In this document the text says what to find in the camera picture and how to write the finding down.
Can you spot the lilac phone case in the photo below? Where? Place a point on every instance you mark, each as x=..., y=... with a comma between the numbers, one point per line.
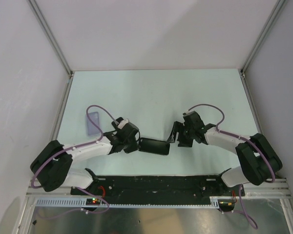
x=92, y=123

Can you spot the white slotted cable duct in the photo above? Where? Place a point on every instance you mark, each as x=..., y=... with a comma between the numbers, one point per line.
x=81, y=202

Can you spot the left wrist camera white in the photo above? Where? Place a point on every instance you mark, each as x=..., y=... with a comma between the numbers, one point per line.
x=122, y=123

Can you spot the controller board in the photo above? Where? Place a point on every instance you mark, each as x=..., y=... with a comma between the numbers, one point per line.
x=93, y=201
x=226, y=206

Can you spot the left aluminium frame post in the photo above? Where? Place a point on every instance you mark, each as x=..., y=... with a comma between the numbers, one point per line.
x=49, y=35

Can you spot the aluminium frame post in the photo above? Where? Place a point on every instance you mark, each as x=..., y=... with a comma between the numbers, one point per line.
x=49, y=35
x=269, y=24

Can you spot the right aluminium frame post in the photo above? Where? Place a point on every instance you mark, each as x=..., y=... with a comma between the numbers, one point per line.
x=269, y=24

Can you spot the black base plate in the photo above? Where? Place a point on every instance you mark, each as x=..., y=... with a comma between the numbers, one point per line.
x=161, y=190

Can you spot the right controller board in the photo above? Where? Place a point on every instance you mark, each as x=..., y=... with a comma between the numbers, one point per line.
x=226, y=206

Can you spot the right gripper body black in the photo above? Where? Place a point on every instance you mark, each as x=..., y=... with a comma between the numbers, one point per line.
x=185, y=135

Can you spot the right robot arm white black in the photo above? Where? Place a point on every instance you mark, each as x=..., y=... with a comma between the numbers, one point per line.
x=258, y=160

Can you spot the left controller board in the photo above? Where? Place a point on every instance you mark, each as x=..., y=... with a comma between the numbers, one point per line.
x=93, y=201

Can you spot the black phone case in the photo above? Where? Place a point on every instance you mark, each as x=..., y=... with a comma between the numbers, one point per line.
x=154, y=146

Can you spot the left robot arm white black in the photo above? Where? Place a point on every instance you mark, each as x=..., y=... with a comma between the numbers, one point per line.
x=52, y=168

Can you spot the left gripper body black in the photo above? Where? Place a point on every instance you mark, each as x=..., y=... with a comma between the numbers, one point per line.
x=130, y=145

